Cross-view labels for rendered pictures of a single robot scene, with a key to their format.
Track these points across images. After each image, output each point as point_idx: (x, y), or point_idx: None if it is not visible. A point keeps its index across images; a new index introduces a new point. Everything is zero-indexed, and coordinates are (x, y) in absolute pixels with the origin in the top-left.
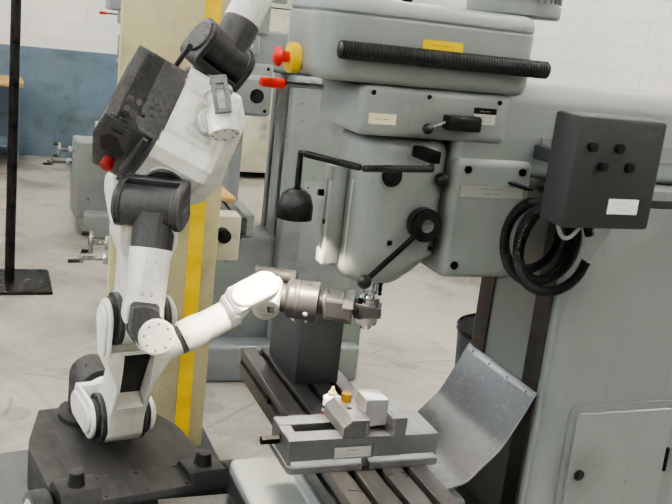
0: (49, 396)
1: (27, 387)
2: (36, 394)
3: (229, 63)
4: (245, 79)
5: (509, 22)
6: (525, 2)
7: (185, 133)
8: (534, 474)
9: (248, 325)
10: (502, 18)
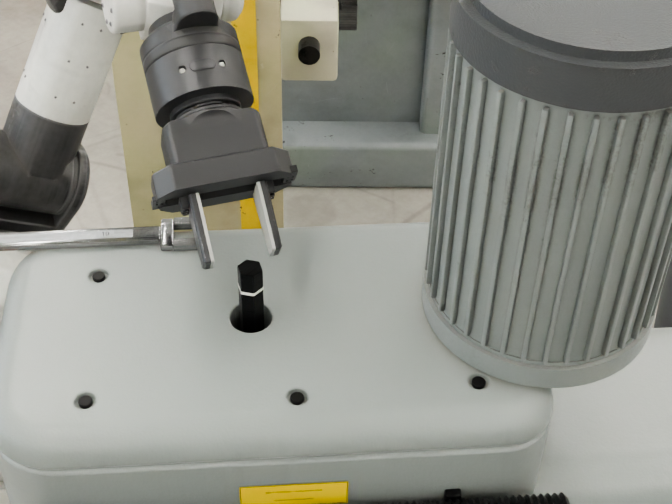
0: (112, 212)
1: (87, 192)
2: (96, 207)
3: (26, 204)
4: (70, 217)
5: (467, 435)
6: (528, 362)
7: None
8: None
9: (392, 107)
10: (448, 428)
